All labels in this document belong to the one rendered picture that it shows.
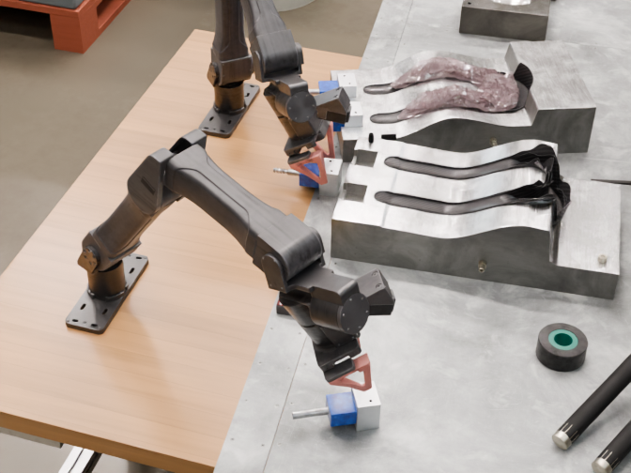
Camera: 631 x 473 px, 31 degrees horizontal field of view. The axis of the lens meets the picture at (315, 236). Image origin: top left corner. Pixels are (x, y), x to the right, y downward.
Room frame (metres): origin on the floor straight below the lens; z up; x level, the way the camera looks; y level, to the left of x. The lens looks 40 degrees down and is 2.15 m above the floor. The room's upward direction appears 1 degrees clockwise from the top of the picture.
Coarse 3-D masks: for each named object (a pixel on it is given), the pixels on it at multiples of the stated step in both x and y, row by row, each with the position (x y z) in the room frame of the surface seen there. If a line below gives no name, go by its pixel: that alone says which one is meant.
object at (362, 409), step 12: (372, 384) 1.21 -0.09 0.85; (336, 396) 1.19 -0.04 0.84; (348, 396) 1.19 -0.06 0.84; (360, 396) 1.18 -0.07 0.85; (372, 396) 1.18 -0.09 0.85; (324, 408) 1.17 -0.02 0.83; (336, 408) 1.17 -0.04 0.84; (348, 408) 1.17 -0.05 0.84; (360, 408) 1.16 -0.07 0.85; (372, 408) 1.16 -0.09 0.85; (336, 420) 1.16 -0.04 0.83; (348, 420) 1.16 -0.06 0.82; (360, 420) 1.16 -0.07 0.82; (372, 420) 1.16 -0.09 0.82
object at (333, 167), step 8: (328, 160) 1.79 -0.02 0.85; (336, 160) 1.79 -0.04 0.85; (312, 168) 1.78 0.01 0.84; (328, 168) 1.76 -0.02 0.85; (336, 168) 1.76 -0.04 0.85; (304, 176) 1.76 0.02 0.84; (320, 176) 1.75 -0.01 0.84; (328, 176) 1.74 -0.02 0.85; (336, 176) 1.74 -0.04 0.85; (304, 184) 1.76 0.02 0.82; (312, 184) 1.75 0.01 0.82; (328, 184) 1.74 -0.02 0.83; (336, 184) 1.74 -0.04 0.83; (320, 192) 1.75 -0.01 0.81; (328, 192) 1.74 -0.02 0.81; (336, 192) 1.74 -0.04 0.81
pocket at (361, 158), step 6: (354, 150) 1.77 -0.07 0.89; (360, 150) 1.77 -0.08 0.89; (366, 150) 1.77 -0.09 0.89; (354, 156) 1.77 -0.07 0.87; (360, 156) 1.77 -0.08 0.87; (366, 156) 1.77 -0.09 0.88; (372, 156) 1.77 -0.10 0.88; (354, 162) 1.75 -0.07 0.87; (360, 162) 1.77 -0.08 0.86; (366, 162) 1.77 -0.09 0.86; (372, 162) 1.77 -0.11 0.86
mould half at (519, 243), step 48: (384, 144) 1.79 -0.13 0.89; (528, 144) 1.74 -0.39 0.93; (432, 192) 1.65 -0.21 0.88; (480, 192) 1.63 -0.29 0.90; (576, 192) 1.69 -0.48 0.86; (336, 240) 1.56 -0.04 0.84; (384, 240) 1.54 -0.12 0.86; (432, 240) 1.53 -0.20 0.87; (480, 240) 1.51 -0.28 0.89; (528, 240) 1.50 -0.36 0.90; (576, 240) 1.55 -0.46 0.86; (576, 288) 1.48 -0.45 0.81
